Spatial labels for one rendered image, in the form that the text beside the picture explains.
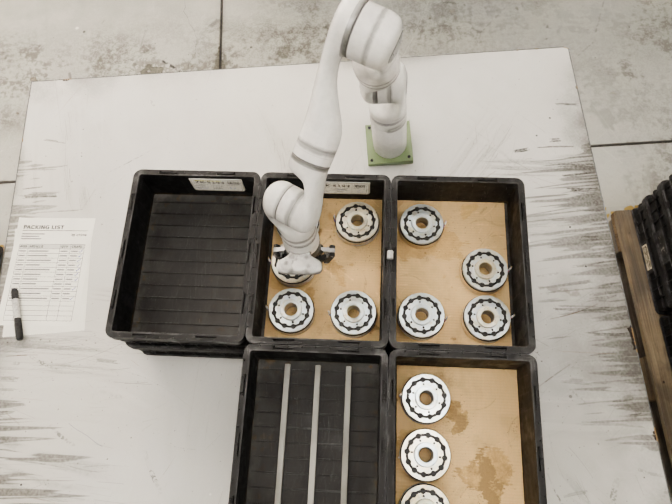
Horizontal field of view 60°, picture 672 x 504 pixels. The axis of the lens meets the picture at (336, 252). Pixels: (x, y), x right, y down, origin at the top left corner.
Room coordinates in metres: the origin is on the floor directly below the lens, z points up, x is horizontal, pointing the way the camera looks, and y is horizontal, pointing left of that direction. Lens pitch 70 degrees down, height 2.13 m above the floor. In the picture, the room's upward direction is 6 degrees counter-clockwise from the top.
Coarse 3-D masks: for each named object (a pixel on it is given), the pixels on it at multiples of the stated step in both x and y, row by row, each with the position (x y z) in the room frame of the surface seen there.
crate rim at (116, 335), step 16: (176, 176) 0.67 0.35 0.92; (192, 176) 0.67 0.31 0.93; (208, 176) 0.66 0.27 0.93; (224, 176) 0.66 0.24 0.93; (240, 176) 0.65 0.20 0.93; (256, 176) 0.65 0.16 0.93; (256, 192) 0.60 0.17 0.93; (128, 208) 0.60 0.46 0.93; (256, 208) 0.56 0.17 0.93; (128, 224) 0.56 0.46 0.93; (128, 240) 0.52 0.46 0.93; (112, 304) 0.38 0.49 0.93; (112, 320) 0.34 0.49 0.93; (240, 320) 0.31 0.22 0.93; (112, 336) 0.31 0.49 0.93; (128, 336) 0.30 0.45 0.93; (144, 336) 0.30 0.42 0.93; (160, 336) 0.30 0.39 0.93; (176, 336) 0.29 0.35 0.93; (192, 336) 0.29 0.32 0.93; (208, 336) 0.28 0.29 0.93; (224, 336) 0.28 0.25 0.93; (240, 336) 0.28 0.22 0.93
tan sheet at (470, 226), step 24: (456, 216) 0.53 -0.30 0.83; (480, 216) 0.52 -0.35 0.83; (504, 216) 0.52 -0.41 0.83; (456, 240) 0.47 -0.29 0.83; (480, 240) 0.46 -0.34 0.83; (504, 240) 0.46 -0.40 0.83; (408, 264) 0.42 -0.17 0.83; (432, 264) 0.42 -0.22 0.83; (456, 264) 0.41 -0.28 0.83; (408, 288) 0.37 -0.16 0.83; (432, 288) 0.36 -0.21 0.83; (456, 288) 0.35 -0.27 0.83; (504, 288) 0.34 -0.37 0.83; (456, 312) 0.30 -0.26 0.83; (456, 336) 0.24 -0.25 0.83; (504, 336) 0.23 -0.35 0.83
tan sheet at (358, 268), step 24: (336, 240) 0.50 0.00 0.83; (336, 264) 0.44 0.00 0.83; (360, 264) 0.44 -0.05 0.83; (288, 288) 0.40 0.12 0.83; (312, 288) 0.39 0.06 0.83; (336, 288) 0.39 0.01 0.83; (360, 288) 0.38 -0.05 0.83; (288, 312) 0.34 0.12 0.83; (264, 336) 0.29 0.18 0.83; (288, 336) 0.29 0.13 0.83; (312, 336) 0.28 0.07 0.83; (336, 336) 0.27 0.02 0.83
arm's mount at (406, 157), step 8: (368, 128) 0.87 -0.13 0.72; (408, 128) 0.85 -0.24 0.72; (368, 136) 0.85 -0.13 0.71; (408, 136) 0.83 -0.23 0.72; (368, 144) 0.82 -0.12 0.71; (408, 144) 0.80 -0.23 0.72; (368, 152) 0.80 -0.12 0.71; (408, 152) 0.78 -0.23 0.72; (368, 160) 0.77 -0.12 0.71; (376, 160) 0.77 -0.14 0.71; (384, 160) 0.77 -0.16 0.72; (392, 160) 0.76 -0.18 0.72; (400, 160) 0.76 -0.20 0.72; (408, 160) 0.76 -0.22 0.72
